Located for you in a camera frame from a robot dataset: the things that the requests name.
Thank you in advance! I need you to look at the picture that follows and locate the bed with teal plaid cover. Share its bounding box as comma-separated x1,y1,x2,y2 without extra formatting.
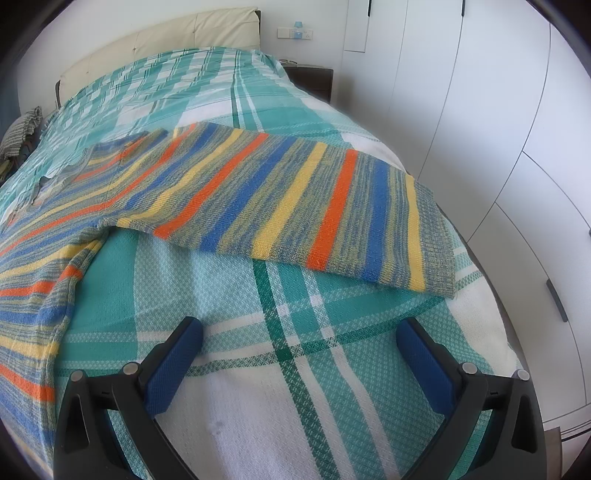
0,46,519,480

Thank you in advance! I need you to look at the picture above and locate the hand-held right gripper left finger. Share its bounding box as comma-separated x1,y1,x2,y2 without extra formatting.
54,316,205,480

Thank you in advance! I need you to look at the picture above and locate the white wardrobe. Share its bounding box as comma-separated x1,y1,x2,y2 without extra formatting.
342,0,591,431

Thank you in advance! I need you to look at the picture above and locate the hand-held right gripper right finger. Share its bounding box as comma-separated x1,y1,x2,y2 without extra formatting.
396,318,548,480

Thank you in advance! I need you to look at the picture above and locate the checkered folded cloth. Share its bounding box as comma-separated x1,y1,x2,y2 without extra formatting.
0,106,44,158

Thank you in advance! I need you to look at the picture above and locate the dark wardrobe handle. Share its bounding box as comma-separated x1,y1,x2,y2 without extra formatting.
546,279,569,323

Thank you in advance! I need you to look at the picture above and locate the dark wooden nightstand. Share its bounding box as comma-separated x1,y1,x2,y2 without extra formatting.
283,65,334,100

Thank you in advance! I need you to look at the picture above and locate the cream bed headboard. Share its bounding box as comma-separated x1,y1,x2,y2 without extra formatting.
55,7,262,96

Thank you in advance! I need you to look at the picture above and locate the striped knit sweater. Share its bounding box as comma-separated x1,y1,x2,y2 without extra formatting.
0,122,456,403

